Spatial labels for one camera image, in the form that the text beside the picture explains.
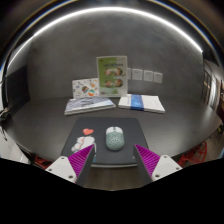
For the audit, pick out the red chair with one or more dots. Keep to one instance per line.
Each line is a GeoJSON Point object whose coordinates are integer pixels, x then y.
{"type": "Point", "coordinates": [193, 155]}
{"type": "Point", "coordinates": [41, 162]}

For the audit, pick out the small white colourful-print card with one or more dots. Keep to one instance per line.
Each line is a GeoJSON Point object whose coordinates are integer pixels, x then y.
{"type": "Point", "coordinates": [85, 88]}

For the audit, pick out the white ceiling light strip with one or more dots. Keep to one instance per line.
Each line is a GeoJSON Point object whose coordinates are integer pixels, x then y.
{"type": "Point", "coordinates": [113, 9]}

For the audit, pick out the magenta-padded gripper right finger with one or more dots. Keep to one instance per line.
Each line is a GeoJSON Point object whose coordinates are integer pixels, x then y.
{"type": "Point", "coordinates": [150, 161]}

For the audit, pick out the green standing menu sheet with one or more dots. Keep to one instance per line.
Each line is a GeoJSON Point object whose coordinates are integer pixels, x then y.
{"type": "Point", "coordinates": [111, 76]}

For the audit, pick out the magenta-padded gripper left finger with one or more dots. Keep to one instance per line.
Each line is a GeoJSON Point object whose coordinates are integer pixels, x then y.
{"type": "Point", "coordinates": [80, 160]}

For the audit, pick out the pale green perforated computer mouse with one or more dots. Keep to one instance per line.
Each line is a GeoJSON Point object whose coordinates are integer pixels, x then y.
{"type": "Point", "coordinates": [115, 139]}

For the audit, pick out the white book with blue band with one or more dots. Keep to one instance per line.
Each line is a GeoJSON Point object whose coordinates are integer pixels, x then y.
{"type": "Point", "coordinates": [151, 104]}

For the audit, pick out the dark grey printed mouse pad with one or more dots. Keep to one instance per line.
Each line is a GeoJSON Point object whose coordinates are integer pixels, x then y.
{"type": "Point", "coordinates": [133, 133]}

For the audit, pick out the black-framed glass door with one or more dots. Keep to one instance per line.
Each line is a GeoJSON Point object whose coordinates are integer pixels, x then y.
{"type": "Point", "coordinates": [211, 85]}

